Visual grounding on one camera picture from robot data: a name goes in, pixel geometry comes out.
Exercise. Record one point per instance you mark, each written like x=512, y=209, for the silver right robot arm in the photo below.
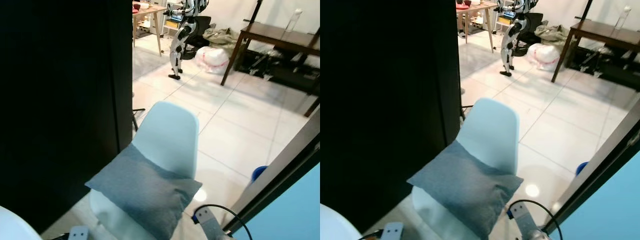
x=536, y=235

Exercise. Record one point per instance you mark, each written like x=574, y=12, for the white plastic chair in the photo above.
x=492, y=130
x=335, y=225
x=12, y=227
x=167, y=135

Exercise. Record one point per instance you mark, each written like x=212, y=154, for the black office chair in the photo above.
x=532, y=22
x=200, y=27

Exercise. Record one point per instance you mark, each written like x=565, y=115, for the grey pillow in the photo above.
x=142, y=190
x=465, y=185

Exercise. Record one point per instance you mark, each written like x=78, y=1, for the black exercise equipment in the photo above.
x=610, y=62
x=285, y=67

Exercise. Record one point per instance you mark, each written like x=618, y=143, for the blue round object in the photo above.
x=258, y=172
x=581, y=168

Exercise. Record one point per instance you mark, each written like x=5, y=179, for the dark wooden table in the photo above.
x=605, y=31
x=280, y=36

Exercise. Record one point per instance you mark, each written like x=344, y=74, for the clear bottle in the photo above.
x=623, y=17
x=295, y=20

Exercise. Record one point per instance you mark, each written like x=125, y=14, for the white plastic bag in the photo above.
x=544, y=55
x=212, y=59

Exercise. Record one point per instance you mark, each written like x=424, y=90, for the black pole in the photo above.
x=256, y=11
x=586, y=9

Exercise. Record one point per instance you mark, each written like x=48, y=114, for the olive cloth heap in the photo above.
x=550, y=32
x=220, y=36

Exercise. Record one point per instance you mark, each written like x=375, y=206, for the black stand leg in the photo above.
x=465, y=106
x=137, y=111

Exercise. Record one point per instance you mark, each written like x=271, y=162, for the white black humanoid robot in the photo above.
x=512, y=37
x=180, y=42

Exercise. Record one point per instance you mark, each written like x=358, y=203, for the light wooden table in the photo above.
x=475, y=7
x=150, y=11

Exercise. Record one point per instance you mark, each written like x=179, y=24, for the black wardrobe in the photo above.
x=60, y=100

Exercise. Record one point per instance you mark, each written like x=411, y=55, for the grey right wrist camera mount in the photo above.
x=206, y=220
x=520, y=215

